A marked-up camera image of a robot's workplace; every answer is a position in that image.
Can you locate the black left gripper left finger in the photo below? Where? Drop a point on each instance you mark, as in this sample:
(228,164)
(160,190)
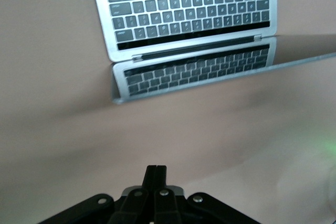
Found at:
(131,205)

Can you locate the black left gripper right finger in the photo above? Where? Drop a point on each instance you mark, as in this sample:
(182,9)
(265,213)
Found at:
(168,205)

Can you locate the silver laptop with black keys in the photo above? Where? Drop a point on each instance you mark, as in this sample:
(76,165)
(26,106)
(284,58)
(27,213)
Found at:
(183,11)

